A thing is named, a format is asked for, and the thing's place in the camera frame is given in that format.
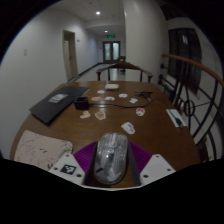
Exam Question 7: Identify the ceiling lights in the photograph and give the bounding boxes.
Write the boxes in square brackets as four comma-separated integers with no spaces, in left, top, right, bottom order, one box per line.
[95,10,110,34]

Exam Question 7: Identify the black closed laptop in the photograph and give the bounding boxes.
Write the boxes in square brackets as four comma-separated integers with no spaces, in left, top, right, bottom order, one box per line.
[29,85,91,126]

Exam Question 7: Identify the black cable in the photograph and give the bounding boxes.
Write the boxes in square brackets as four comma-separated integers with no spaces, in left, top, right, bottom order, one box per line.
[88,90,155,110]

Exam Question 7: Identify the black railing with wooden handrail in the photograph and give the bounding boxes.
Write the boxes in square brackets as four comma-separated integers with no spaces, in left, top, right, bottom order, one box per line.
[158,52,224,163]

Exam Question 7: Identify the beige side door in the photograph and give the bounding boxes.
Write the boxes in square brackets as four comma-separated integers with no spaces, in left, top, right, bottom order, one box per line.
[62,29,80,82]

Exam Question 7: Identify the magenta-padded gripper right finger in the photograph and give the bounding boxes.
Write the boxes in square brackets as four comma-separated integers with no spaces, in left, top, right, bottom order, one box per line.
[127,141,177,187]

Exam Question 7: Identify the small white box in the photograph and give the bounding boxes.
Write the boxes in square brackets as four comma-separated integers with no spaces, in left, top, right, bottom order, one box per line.
[104,83,120,91]

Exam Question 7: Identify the glass double door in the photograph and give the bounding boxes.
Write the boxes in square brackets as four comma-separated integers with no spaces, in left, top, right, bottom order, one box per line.
[102,40,122,64]

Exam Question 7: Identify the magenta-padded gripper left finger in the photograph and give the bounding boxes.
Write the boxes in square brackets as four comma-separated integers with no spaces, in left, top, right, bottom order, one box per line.
[48,141,99,187]

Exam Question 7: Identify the black pen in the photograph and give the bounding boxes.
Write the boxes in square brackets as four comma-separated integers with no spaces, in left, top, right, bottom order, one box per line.
[168,109,185,128]

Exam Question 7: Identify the white notepad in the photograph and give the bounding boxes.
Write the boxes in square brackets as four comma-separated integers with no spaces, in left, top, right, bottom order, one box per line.
[165,108,188,130]

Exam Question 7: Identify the dark window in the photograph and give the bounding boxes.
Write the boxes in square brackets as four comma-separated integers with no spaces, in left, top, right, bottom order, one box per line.
[167,27,203,95]

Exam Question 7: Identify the brown wooden chair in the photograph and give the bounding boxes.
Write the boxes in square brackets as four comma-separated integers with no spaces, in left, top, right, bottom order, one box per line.
[96,61,154,84]

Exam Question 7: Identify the red and white sticker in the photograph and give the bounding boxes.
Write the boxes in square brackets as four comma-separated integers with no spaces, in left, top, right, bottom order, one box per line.
[135,107,146,117]

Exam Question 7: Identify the small black box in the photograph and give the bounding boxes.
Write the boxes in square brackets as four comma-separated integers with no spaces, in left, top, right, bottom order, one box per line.
[73,96,90,111]

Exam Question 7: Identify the white printed mouse pad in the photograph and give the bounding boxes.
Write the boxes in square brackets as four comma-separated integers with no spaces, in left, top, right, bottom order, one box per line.
[13,129,74,172]

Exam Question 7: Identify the clear plastic computer mouse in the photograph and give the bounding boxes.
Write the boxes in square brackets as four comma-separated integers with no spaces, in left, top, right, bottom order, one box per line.
[92,132,130,186]

